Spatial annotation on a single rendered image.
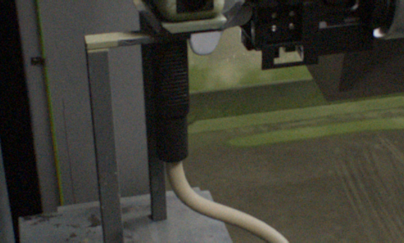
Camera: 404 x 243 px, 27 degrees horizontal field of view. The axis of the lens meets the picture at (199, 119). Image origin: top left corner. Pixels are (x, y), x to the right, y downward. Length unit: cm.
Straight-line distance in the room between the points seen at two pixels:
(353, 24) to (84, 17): 54
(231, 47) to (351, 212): 75
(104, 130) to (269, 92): 218
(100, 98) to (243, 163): 195
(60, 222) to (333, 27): 39
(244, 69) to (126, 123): 152
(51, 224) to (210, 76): 184
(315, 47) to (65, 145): 63
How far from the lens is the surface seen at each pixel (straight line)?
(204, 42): 71
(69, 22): 122
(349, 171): 254
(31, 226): 96
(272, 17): 73
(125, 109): 128
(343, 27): 76
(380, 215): 235
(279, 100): 283
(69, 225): 95
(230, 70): 277
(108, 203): 68
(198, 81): 275
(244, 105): 280
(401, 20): 76
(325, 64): 196
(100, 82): 63
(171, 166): 78
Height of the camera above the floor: 131
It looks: 27 degrees down
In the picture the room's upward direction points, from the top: 2 degrees counter-clockwise
